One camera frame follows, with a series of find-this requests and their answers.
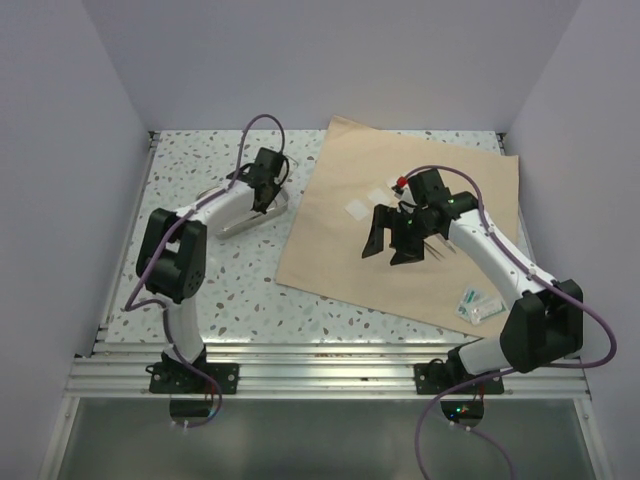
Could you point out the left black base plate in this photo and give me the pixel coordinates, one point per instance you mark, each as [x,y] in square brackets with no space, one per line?
[174,378]

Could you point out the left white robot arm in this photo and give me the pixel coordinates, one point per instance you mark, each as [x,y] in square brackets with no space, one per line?
[172,259]

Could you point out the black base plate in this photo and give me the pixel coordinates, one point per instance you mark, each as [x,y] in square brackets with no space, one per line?
[433,378]
[174,378]

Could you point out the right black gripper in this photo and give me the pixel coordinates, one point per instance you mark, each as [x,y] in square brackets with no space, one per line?
[406,252]

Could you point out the stainless steel tray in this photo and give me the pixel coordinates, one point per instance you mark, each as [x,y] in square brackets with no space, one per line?
[229,213]

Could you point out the beige cloth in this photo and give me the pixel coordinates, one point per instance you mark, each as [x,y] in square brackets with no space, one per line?
[367,231]

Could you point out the white gauze pad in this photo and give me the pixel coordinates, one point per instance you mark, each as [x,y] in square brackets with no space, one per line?
[357,210]
[378,196]

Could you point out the clear plastic packet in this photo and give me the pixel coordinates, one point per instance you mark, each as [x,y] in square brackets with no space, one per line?
[479,310]

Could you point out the green white packet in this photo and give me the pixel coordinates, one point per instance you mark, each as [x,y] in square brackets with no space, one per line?
[469,296]

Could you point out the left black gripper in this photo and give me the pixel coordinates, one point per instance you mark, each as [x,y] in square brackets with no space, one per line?
[276,184]

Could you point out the steel tweezers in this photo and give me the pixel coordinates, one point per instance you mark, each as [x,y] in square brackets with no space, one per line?
[433,251]

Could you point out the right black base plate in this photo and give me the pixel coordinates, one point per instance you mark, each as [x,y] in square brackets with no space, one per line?
[433,378]

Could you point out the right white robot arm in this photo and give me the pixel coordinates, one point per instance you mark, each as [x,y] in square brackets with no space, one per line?
[545,321]

